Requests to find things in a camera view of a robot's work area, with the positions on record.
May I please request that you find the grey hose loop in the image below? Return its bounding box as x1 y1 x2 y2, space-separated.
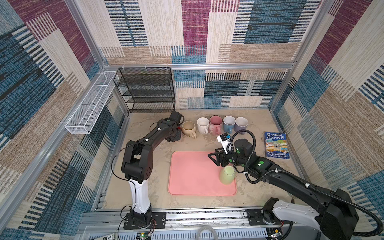
195 224 220 240

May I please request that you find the black corrugated cable conduit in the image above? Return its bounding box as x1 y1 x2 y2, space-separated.
305 182 384 238

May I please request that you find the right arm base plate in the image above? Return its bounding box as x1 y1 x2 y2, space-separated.
244 209 281 226

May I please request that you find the white ceramic mug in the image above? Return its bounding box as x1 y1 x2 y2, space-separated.
197 117 210 135

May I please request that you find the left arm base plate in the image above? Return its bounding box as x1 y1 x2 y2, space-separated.
123 211 167 230

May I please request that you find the pink ghost mug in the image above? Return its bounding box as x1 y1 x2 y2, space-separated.
209 115 223 136

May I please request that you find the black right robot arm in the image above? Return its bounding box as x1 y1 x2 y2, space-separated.
208 139 359 240

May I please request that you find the white wire mesh basket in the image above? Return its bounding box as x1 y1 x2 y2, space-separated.
65 72 117 135

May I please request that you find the black wire shelf rack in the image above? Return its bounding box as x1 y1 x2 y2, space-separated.
115 68 176 114

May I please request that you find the light green mug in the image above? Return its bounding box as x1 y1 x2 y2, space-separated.
219 166 236 185

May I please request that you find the blue treehouse book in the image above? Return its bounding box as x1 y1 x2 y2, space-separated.
264 132 290 160

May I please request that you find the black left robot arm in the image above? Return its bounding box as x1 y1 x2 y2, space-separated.
121 111 184 226

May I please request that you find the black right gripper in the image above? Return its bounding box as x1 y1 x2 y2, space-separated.
207 146 248 168

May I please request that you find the blue ceramic mug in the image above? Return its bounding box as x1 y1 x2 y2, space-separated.
223 116 236 134

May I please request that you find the beige ceramic teapot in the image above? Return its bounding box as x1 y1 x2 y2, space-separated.
182 121 197 139

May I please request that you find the purple ceramic mug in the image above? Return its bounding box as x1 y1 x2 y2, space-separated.
234 117 249 132

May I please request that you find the pink plastic tray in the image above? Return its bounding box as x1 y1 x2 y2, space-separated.
168 151 237 196

